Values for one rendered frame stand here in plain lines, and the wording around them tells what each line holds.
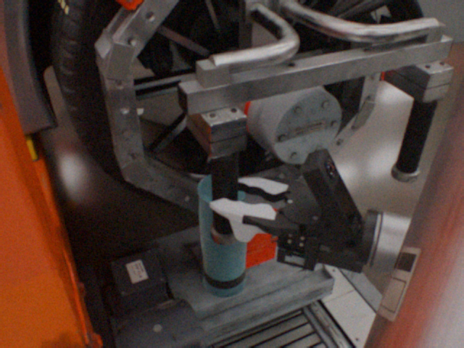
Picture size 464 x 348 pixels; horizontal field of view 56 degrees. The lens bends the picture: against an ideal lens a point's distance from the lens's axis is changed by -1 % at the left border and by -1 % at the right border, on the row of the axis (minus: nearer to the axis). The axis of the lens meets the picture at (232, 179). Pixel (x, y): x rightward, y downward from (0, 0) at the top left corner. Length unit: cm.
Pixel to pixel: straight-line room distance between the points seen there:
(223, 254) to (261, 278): 48
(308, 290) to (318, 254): 75
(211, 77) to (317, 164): 16
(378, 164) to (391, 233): 163
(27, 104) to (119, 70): 29
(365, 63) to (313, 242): 26
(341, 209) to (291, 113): 19
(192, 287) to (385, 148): 135
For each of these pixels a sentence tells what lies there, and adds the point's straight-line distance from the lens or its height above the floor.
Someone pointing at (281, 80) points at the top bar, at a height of 97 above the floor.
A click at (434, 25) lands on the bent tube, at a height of 101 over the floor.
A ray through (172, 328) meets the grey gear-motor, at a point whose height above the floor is 41.
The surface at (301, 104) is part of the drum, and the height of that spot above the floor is 90.
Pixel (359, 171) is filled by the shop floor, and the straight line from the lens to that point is 211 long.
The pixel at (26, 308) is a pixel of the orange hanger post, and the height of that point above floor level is 85.
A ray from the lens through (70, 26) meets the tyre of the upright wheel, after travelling 76.
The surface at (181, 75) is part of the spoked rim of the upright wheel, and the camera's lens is 85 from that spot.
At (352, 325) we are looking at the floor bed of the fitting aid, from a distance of 141.
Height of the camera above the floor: 122
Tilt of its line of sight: 38 degrees down
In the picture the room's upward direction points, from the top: straight up
